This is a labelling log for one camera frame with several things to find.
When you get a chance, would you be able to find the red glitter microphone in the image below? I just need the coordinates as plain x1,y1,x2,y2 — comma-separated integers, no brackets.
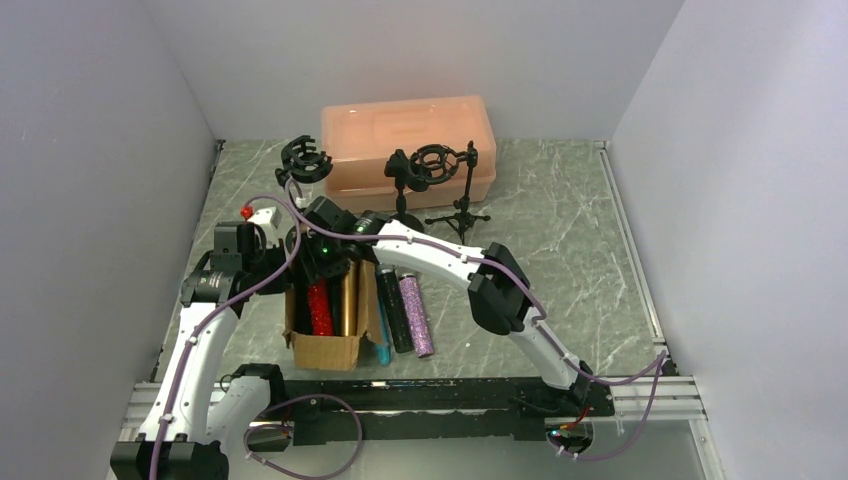
308,278,334,336

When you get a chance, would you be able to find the brown cardboard box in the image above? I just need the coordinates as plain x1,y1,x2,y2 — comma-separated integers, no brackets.
283,262,387,372

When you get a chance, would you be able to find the purple glitter microphone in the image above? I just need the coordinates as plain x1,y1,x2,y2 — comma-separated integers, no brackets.
399,272,434,358

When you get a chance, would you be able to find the black glitter microphone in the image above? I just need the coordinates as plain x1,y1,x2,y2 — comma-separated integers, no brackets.
376,264,414,354

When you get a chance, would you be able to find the blue plastic microphone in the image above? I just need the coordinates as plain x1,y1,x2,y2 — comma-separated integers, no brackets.
375,300,392,366

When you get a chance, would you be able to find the black clip round-base stand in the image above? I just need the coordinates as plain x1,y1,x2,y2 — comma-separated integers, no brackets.
384,149,427,233

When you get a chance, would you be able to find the black tripod shock mount stand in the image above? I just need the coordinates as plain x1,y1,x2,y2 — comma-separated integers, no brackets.
407,140,491,245

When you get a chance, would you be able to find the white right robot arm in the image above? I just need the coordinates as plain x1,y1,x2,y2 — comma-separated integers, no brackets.
294,197,589,393

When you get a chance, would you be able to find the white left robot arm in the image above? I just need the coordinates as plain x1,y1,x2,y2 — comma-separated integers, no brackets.
110,219,287,479

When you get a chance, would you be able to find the black silver-head microphone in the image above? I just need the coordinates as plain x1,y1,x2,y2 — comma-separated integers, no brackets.
292,265,312,335

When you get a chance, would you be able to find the slim black microphone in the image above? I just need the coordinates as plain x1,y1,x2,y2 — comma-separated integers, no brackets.
328,289,342,336

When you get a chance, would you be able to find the gold microphone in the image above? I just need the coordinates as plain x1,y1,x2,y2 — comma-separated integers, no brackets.
340,262,358,337

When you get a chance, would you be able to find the pink plastic storage box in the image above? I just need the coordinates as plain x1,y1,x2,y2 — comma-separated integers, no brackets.
320,95,497,213

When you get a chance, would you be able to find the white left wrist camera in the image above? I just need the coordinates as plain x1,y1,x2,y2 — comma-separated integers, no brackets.
247,207,282,248

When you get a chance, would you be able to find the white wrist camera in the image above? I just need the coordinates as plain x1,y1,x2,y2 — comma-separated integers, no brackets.
247,207,282,248
290,190,310,209

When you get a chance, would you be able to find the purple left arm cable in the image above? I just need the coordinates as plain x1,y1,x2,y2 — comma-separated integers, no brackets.
146,195,364,480

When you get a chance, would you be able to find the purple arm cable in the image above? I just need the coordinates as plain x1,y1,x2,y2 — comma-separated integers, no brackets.
146,195,364,480
284,177,669,463

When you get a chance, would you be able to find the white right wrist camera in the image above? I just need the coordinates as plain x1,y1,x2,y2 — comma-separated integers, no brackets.
290,190,310,209

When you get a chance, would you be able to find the black shock mount round-base stand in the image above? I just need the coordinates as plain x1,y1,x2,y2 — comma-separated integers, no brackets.
275,135,333,207

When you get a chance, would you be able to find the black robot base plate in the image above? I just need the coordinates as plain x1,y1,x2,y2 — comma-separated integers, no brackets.
256,377,615,446

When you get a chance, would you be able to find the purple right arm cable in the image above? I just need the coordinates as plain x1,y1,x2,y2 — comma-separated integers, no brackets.
284,177,669,463

